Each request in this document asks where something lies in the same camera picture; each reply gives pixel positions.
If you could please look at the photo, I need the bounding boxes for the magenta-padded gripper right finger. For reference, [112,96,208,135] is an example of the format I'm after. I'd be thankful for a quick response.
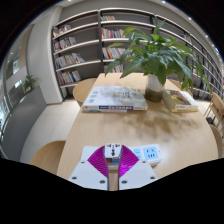
[118,144,159,191]

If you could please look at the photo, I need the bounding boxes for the white power strip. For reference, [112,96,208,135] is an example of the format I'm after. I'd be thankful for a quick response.
[81,143,163,168]

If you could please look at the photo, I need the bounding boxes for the green potted plant white pot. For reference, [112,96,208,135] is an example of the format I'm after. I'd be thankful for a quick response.
[104,20,213,103]

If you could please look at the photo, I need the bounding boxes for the yellow picture-cover book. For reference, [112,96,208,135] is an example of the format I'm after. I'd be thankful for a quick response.
[162,88,200,113]

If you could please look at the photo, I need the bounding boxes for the light wooden slatted chair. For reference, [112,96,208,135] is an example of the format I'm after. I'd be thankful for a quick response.
[203,92,224,126]

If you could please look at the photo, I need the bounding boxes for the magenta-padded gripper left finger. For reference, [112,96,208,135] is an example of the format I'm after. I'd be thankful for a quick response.
[68,145,110,192]

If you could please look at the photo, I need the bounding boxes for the small white charger block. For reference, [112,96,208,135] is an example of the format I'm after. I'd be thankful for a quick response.
[104,143,123,172]

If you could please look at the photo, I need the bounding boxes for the small green floor plant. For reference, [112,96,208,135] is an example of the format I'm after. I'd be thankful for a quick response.
[21,74,40,95]

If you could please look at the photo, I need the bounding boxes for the round ceiling lights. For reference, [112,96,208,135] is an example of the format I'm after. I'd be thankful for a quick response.
[161,0,221,54]

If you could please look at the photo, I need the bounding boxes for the grey book shelf unit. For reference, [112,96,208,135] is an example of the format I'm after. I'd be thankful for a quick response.
[50,7,224,101]

